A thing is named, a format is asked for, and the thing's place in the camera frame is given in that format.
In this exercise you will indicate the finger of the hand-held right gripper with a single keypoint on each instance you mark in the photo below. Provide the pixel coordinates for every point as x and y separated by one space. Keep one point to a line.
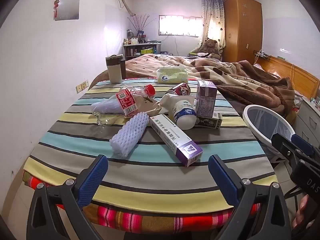
302 143
282 145

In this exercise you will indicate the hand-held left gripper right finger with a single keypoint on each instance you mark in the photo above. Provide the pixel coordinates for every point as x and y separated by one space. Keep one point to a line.
222 177

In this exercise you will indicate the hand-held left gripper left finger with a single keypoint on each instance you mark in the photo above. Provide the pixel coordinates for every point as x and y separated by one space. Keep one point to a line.
92 177

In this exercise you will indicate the translucent bin liner bag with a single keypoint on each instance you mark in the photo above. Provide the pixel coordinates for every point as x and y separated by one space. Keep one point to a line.
267 122

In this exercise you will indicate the white trash bin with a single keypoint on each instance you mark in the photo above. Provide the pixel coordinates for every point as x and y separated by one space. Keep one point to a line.
246 120

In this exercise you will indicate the white foam fruit net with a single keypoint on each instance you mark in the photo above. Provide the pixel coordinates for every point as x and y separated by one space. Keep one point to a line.
128 135

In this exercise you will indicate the small dark green box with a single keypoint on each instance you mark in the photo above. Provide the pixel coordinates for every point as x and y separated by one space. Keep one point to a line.
212 122

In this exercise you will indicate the long white purple medicine box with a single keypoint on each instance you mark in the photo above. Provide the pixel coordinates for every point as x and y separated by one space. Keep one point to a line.
172 137

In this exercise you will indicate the white yogurt bottle blue label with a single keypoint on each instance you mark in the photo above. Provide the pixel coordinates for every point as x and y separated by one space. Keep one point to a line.
183 112

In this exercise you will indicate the purple drink carton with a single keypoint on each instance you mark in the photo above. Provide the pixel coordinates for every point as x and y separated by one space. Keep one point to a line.
206 97

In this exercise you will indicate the clear plastic bottle red cap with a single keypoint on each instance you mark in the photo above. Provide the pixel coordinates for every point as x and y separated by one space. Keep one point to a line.
125 101

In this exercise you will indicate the red cartoon drink can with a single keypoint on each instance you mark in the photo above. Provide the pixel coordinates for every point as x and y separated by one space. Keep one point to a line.
180 89

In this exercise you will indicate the person's right hand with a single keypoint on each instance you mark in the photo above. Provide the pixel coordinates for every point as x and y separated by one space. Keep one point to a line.
301 212

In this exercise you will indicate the grey drawer nightstand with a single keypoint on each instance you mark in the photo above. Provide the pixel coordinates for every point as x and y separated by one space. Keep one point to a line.
307 120

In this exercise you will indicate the striped tablecloth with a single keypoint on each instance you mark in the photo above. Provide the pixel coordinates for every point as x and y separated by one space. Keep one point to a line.
155 180

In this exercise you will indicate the wooden headboard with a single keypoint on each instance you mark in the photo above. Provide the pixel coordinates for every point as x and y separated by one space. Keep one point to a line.
282 67

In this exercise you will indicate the brown patterned blanket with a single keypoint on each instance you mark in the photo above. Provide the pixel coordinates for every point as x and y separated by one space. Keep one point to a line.
237 80

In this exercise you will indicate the brown white tumbler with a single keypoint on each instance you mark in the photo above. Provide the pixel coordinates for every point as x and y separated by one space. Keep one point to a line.
114 70

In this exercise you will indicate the green tissue pack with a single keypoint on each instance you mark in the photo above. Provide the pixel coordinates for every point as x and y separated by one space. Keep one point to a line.
172 75

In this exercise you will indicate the brown teddy bear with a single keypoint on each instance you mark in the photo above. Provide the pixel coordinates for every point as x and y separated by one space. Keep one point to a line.
210 46

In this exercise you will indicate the wooden wardrobe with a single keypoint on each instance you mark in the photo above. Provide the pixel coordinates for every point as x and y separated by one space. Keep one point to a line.
240 30

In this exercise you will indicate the green flat box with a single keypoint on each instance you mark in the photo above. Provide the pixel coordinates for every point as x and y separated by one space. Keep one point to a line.
193 53

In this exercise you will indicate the cluttered shelf unit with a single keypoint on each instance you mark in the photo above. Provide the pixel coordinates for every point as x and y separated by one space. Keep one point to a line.
140 50

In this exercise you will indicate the spotted curtain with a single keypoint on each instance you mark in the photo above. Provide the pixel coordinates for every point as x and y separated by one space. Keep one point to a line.
212 17

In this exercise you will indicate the barred window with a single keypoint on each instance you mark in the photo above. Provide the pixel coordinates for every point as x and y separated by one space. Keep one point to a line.
180 26

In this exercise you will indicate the dried branches in vase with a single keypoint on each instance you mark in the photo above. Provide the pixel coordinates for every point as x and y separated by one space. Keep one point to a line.
140 25

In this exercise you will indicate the red hanging knot ornament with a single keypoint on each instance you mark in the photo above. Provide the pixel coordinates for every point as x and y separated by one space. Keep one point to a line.
57 6

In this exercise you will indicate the white air conditioner pipe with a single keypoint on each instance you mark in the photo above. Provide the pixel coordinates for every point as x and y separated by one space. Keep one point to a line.
123 2

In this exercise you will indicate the wall socket plate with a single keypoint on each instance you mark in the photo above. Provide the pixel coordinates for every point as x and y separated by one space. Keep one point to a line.
82 86

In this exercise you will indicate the silver foil wall sheet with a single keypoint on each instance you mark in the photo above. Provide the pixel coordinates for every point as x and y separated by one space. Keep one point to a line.
68 7

